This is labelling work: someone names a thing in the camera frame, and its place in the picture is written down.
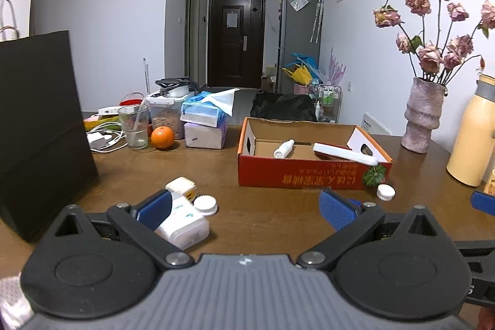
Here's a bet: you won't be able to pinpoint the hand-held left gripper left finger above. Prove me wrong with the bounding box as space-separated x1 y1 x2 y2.
54 190 194 269

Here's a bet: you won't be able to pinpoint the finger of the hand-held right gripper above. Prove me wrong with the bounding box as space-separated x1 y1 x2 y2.
470 191 495 217

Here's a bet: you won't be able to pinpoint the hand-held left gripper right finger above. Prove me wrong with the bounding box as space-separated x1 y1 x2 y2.
297 189 443 269

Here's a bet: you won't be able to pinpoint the white plastic wipes container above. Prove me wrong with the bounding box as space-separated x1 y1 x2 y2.
155 196 210 251

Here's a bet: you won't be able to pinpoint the orange cardboard box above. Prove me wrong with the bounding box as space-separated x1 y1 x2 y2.
237 117 393 191

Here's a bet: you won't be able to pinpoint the white cube with smiley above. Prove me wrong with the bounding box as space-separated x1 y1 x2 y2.
166 177 198 203

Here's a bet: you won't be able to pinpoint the white round lid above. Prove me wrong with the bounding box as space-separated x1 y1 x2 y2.
192 195 219 216

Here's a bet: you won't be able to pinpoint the long white box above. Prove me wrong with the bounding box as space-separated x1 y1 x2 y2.
312 143 379 167

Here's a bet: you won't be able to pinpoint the yellow thermos bottle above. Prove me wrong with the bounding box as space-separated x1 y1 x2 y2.
446 73 495 187

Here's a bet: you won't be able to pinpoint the orange fruit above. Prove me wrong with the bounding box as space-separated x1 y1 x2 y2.
150 126 175 151

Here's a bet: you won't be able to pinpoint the clear glass cup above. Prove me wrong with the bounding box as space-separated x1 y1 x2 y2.
118 105 150 150

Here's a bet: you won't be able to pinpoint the small white bottle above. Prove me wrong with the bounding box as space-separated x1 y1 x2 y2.
273 139 295 158

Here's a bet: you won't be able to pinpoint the purple tissue pack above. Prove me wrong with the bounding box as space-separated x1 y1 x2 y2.
183 120 228 150

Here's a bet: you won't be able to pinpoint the clear plastic food container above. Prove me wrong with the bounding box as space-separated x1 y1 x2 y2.
145 92 194 140

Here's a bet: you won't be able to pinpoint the white board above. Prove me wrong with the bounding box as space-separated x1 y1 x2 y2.
361 113 392 135

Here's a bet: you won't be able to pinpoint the yellow packet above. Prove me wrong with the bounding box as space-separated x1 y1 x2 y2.
83 114 121 130

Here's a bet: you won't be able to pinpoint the blue tissue pack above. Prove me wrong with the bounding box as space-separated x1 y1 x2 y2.
180 88 240 128

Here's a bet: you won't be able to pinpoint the pink ceramic vase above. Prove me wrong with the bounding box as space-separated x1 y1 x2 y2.
401 77 448 154

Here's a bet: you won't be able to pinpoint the red bucket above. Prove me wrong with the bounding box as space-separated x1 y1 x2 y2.
119 92 145 107

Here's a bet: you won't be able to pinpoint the metal cart with bottles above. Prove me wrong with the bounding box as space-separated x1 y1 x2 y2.
311 80 343 123

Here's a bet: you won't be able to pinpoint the black jacket on chair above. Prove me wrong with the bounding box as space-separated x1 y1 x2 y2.
250 92 318 122

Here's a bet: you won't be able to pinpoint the white round bowl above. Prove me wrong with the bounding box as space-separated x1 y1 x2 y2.
166 84 190 99

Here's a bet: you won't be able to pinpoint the black folded gadget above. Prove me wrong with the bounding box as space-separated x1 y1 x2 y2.
155 77 199 98

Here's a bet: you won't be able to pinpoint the white mop pole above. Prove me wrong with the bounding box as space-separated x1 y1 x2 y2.
142 57 151 95

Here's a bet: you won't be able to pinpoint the yellow bag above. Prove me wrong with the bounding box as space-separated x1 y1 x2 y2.
282 66 313 84

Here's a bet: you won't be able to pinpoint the black paper bag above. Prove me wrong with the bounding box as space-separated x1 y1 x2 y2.
0 0 99 242

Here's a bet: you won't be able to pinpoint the blue bag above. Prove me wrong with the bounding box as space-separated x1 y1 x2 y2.
291 52 320 73

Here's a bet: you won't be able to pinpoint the dried pink roses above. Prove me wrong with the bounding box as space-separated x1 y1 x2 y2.
372 0 495 87

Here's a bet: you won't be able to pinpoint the dark brown door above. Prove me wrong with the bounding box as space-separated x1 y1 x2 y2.
208 0 267 89

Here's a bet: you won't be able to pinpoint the pinkish grey cloth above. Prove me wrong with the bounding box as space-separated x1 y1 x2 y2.
0 276 35 330

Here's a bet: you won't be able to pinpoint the grey refrigerator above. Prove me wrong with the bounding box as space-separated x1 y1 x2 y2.
278 0 323 95

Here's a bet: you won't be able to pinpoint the hanging white umbrellas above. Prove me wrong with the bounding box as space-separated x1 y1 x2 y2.
310 0 325 44

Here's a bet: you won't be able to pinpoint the white charger with cables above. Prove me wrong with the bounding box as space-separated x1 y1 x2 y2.
83 121 128 153

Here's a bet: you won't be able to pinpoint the side doorway frame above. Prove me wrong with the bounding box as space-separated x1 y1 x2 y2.
185 0 202 83

